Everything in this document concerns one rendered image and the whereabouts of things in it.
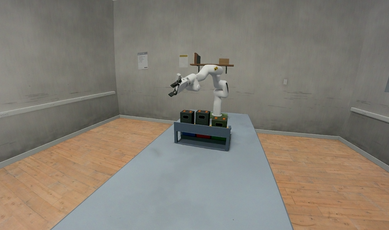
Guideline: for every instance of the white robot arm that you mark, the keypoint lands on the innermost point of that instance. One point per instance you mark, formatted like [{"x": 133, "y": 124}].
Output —
[{"x": 220, "y": 85}]

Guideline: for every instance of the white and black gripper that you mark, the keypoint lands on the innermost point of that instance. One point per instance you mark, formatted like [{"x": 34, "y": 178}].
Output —
[{"x": 178, "y": 86}]

